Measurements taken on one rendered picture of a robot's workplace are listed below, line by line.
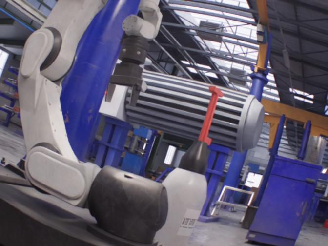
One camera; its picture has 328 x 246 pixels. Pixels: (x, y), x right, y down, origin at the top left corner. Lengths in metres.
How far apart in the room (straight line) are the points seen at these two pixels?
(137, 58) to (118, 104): 3.27
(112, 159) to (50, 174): 3.72
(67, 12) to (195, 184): 0.89
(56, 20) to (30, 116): 0.30
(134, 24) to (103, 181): 0.54
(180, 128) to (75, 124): 2.05
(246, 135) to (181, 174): 2.49
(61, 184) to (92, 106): 1.56
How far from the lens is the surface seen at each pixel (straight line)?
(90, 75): 2.45
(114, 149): 4.67
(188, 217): 1.61
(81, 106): 2.43
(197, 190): 1.61
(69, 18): 1.12
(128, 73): 1.26
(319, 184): 10.69
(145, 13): 1.38
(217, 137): 4.15
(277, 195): 2.91
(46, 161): 0.97
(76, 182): 0.93
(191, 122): 4.19
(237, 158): 7.62
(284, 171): 2.92
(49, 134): 1.03
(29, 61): 1.08
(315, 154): 3.00
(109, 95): 1.32
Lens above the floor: 0.38
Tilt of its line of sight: 8 degrees up
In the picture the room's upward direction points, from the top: 18 degrees clockwise
